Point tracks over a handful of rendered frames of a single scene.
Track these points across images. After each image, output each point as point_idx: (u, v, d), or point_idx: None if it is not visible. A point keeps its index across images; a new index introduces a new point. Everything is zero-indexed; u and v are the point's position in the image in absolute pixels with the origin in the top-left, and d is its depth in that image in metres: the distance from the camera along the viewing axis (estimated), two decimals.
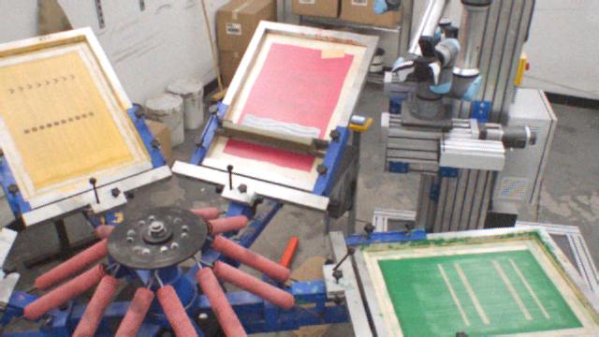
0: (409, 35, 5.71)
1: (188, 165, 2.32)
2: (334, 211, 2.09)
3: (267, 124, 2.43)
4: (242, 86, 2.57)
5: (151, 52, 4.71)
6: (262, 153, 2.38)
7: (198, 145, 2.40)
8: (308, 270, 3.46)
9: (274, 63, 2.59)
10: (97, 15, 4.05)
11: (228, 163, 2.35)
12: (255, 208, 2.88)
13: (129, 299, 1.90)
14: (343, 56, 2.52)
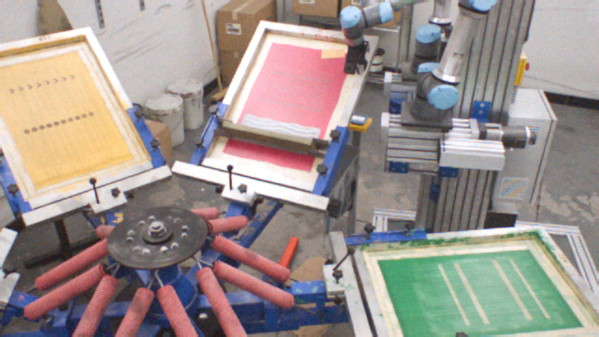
0: (409, 35, 5.71)
1: (188, 165, 2.32)
2: (334, 211, 2.09)
3: (267, 124, 2.43)
4: (242, 86, 2.57)
5: (151, 52, 4.71)
6: (262, 153, 2.38)
7: (198, 145, 2.40)
8: (308, 270, 3.46)
9: (274, 63, 2.59)
10: (97, 15, 4.05)
11: (228, 163, 2.35)
12: (255, 208, 2.88)
13: (129, 299, 1.90)
14: (343, 56, 2.52)
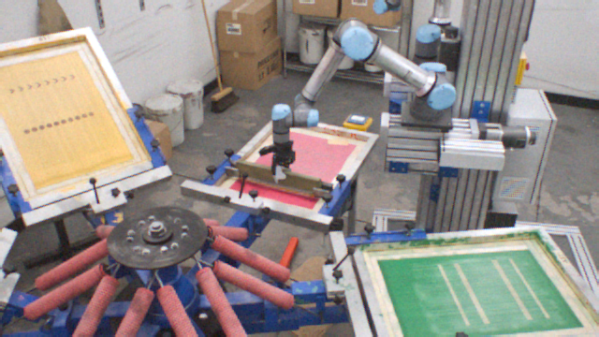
0: (409, 35, 5.71)
1: (198, 183, 2.43)
2: (338, 226, 2.18)
3: None
4: (254, 152, 2.83)
5: (151, 52, 4.71)
6: (267, 193, 2.52)
7: (209, 176, 2.54)
8: (308, 270, 3.46)
9: None
10: (97, 15, 4.05)
11: (235, 192, 2.47)
12: None
13: (129, 299, 1.90)
14: (346, 144, 2.89)
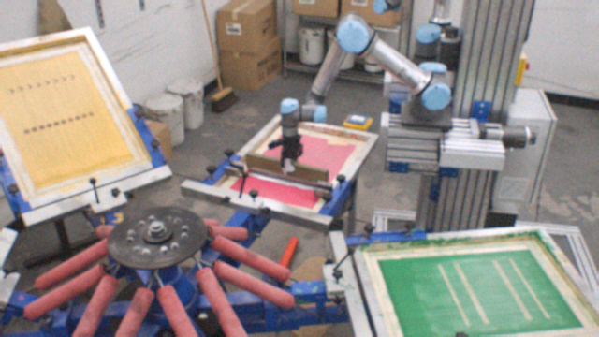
0: (409, 35, 5.71)
1: (198, 183, 2.43)
2: (338, 226, 2.18)
3: (274, 175, 2.63)
4: (254, 152, 2.83)
5: (151, 52, 4.71)
6: (267, 193, 2.52)
7: (209, 176, 2.54)
8: (308, 270, 3.46)
9: None
10: (97, 15, 4.05)
11: (235, 192, 2.47)
12: None
13: (129, 299, 1.90)
14: (346, 145, 2.89)
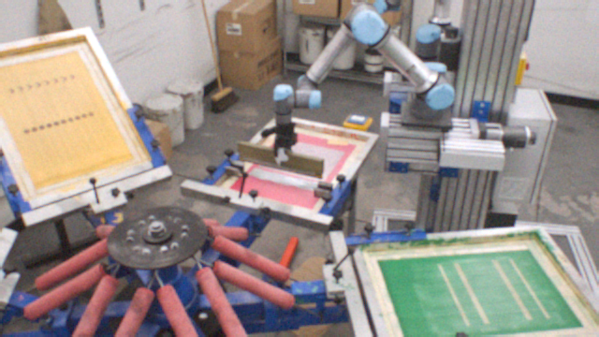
0: (409, 35, 5.71)
1: (198, 183, 2.43)
2: (338, 226, 2.18)
3: (274, 175, 2.63)
4: None
5: (151, 52, 4.71)
6: (267, 193, 2.52)
7: (209, 176, 2.54)
8: (308, 270, 3.46)
9: None
10: (97, 15, 4.05)
11: (235, 192, 2.47)
12: None
13: (129, 299, 1.90)
14: (346, 144, 2.89)
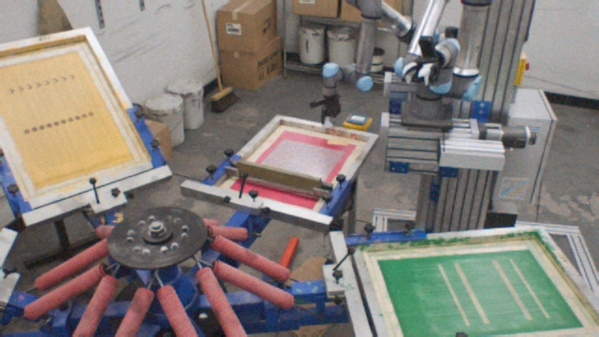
0: None
1: (198, 183, 2.43)
2: (338, 226, 2.18)
3: None
4: (254, 152, 2.83)
5: (151, 52, 4.71)
6: (267, 193, 2.52)
7: (209, 176, 2.54)
8: (308, 270, 3.46)
9: (284, 141, 2.92)
10: (97, 15, 4.05)
11: (235, 192, 2.47)
12: None
13: (129, 299, 1.90)
14: (346, 144, 2.89)
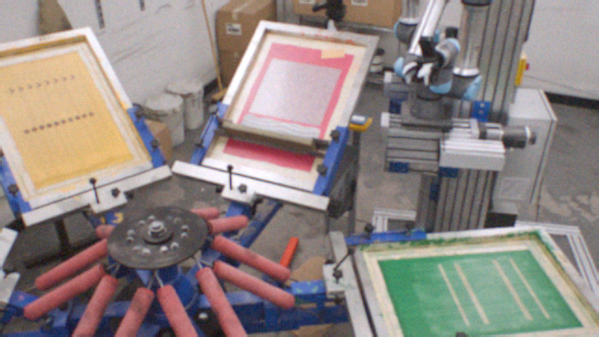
0: None
1: (188, 165, 2.32)
2: (334, 211, 2.09)
3: (267, 124, 2.43)
4: (242, 86, 2.57)
5: (151, 52, 4.71)
6: (262, 153, 2.38)
7: (198, 145, 2.40)
8: (308, 270, 3.46)
9: (274, 63, 2.59)
10: (97, 15, 4.05)
11: (228, 163, 2.35)
12: (255, 208, 2.88)
13: (129, 299, 1.90)
14: (343, 56, 2.52)
